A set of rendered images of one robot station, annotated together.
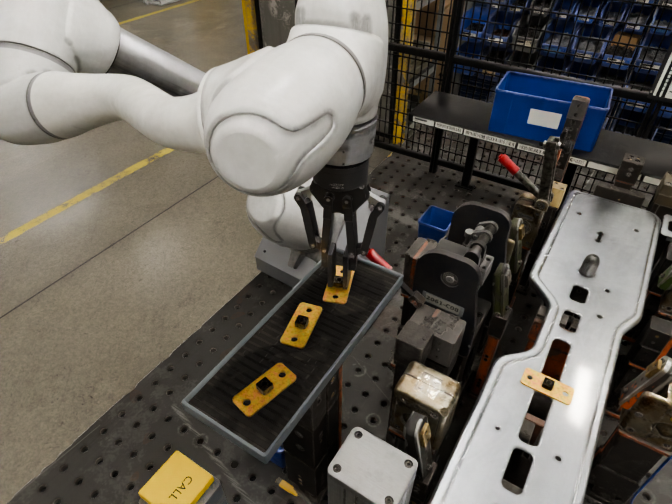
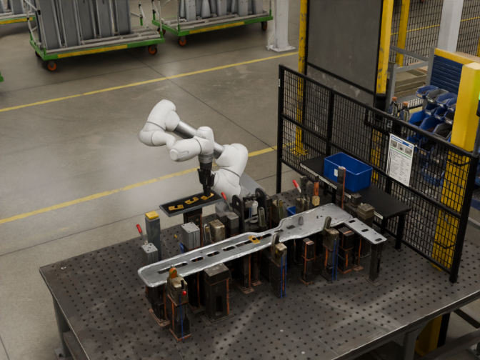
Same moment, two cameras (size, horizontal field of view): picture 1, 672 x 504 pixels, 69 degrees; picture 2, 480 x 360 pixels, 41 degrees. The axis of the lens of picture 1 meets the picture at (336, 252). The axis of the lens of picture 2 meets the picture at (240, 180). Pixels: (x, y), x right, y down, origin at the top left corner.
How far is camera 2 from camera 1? 3.25 m
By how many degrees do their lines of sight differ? 25
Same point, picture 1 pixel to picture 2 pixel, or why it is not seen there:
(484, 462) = (222, 245)
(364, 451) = (190, 225)
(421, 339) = (221, 215)
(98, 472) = (135, 246)
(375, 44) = (206, 141)
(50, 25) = (161, 119)
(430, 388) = (216, 224)
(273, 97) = (178, 147)
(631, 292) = (307, 231)
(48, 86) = (156, 134)
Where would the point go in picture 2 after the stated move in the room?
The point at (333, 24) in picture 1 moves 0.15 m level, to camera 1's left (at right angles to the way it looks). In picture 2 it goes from (198, 137) to (176, 132)
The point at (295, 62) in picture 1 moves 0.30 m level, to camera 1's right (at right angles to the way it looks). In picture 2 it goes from (185, 143) to (232, 153)
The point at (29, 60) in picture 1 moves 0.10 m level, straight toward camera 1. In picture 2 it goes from (155, 127) to (154, 133)
